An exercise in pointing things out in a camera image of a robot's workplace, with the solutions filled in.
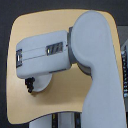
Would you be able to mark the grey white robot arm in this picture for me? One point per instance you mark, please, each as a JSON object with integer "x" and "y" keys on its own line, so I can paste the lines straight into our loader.
{"x": 89, "y": 44}

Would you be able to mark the dark purple grape bunch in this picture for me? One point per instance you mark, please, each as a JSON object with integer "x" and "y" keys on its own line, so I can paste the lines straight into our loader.
{"x": 29, "y": 83}

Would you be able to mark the white table base frame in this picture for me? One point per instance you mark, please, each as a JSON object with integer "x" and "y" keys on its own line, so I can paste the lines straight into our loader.
{"x": 58, "y": 120}

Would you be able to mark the white round plate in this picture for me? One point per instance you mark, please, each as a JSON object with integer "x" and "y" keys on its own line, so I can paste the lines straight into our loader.
{"x": 41, "y": 82}

